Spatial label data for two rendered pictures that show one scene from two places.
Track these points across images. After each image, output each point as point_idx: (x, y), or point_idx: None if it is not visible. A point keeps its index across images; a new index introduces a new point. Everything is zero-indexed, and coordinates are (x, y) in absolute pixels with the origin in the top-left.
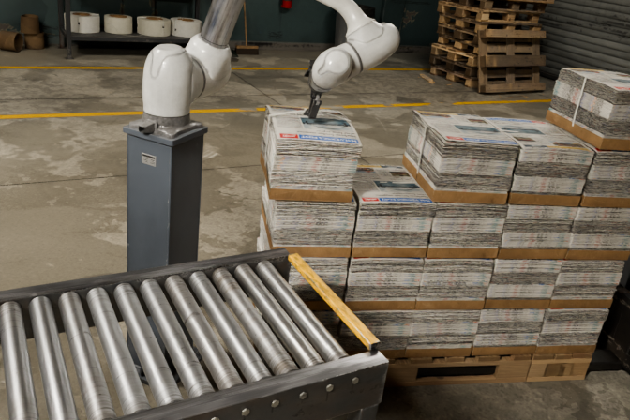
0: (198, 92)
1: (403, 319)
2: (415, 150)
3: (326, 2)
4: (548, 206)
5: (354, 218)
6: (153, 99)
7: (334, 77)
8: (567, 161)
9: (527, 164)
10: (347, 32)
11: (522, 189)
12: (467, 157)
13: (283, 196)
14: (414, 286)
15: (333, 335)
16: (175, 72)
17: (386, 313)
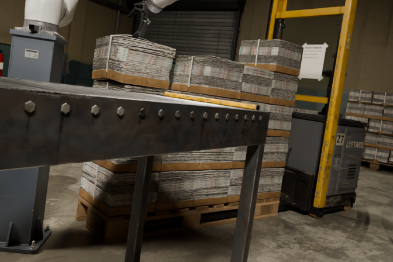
0: (63, 14)
1: (193, 176)
2: (183, 75)
3: None
4: (257, 102)
5: None
6: (38, 9)
7: None
8: (264, 76)
9: (247, 76)
10: None
11: (246, 90)
12: (222, 67)
13: (130, 80)
14: (199, 152)
15: (154, 191)
16: None
17: (185, 172)
